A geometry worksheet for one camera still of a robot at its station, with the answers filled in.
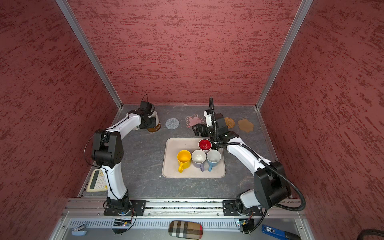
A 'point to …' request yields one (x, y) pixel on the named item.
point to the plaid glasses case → (185, 229)
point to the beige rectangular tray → (172, 146)
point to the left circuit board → (119, 222)
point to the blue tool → (272, 231)
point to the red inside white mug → (205, 144)
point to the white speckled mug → (154, 114)
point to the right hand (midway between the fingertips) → (198, 129)
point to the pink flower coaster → (194, 119)
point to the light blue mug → (213, 156)
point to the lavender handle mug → (198, 157)
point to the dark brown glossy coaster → (156, 128)
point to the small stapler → (79, 230)
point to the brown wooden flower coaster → (245, 125)
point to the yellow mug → (184, 158)
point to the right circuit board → (246, 223)
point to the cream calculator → (97, 183)
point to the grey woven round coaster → (172, 123)
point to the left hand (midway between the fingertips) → (151, 126)
